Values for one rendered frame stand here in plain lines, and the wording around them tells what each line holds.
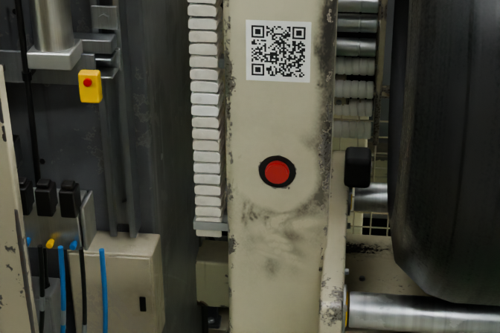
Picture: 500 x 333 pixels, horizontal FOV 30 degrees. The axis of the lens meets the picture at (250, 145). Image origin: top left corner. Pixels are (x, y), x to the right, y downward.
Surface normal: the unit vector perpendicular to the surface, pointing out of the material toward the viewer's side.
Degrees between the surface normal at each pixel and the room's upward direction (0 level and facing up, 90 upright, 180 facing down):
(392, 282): 0
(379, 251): 0
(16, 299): 90
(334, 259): 0
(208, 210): 90
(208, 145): 90
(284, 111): 90
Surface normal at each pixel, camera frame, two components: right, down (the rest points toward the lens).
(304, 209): -0.12, 0.46
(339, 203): 0.00, -0.89
